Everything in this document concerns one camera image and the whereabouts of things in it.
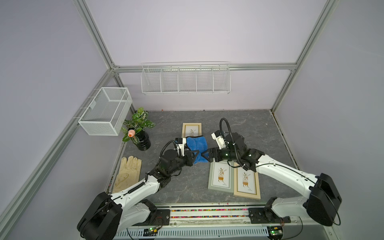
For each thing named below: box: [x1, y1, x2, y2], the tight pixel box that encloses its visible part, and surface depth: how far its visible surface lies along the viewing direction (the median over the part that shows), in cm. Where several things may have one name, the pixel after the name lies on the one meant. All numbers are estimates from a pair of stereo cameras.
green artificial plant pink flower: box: [121, 107, 156, 144], surface depth 82 cm
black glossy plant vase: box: [136, 131, 151, 151], surface depth 96 cm
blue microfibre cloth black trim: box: [185, 135, 209, 164], surface depth 79 cm
